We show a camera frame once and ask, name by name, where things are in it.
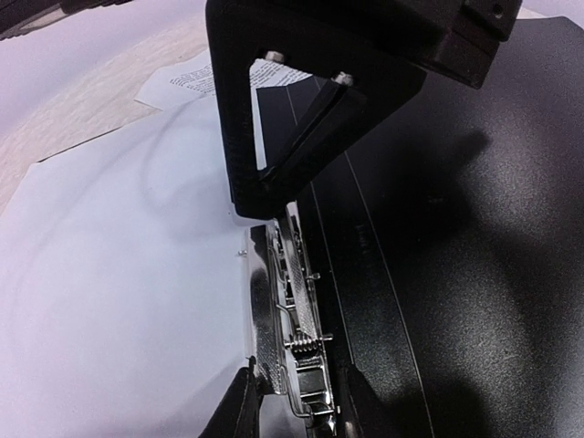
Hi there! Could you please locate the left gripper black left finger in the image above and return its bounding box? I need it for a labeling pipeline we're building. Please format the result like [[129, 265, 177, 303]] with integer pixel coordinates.
[[199, 358, 260, 438]]

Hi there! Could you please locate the white sheet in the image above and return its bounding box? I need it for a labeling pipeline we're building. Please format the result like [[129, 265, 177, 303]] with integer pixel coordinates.
[[1, 98, 247, 437]]

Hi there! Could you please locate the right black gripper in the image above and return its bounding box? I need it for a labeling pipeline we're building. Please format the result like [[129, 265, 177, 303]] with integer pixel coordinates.
[[393, 0, 522, 89]]

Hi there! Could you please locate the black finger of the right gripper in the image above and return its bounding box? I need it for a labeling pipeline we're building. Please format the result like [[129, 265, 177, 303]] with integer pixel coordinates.
[[205, 1, 438, 219]]

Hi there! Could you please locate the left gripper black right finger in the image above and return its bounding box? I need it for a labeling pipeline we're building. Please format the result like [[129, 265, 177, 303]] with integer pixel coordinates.
[[339, 365, 388, 437]]

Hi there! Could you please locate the printed text sheet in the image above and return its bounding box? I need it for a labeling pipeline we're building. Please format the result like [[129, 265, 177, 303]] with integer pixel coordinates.
[[134, 50, 311, 110]]

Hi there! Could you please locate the black folder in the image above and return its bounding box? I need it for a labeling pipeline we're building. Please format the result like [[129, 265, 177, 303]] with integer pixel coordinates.
[[240, 17, 583, 437]]

